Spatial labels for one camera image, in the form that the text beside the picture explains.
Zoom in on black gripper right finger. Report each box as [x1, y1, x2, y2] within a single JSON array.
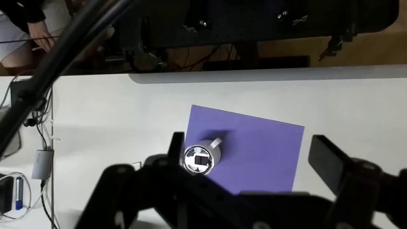
[[307, 134, 407, 229]]

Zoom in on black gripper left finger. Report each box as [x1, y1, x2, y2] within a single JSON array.
[[75, 131, 239, 229]]

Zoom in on silver cup with lid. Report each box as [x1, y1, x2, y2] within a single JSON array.
[[182, 136, 225, 177]]

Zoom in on black sleeved forearm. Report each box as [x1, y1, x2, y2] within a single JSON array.
[[0, 0, 47, 36]]

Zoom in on bystander hand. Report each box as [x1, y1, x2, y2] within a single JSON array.
[[25, 18, 59, 54]]

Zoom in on white power adapter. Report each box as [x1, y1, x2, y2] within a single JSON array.
[[30, 148, 54, 181]]

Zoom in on purple paper mat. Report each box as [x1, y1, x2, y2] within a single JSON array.
[[184, 105, 305, 196]]

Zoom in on blue stick device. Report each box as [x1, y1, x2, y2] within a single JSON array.
[[14, 177, 24, 211]]

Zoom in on black tripod pole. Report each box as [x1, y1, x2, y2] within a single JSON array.
[[0, 0, 137, 158]]

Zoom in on dark background furniture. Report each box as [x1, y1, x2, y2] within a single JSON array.
[[113, 0, 399, 74]]

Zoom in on black cable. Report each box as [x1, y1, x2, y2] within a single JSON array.
[[23, 84, 56, 150]]

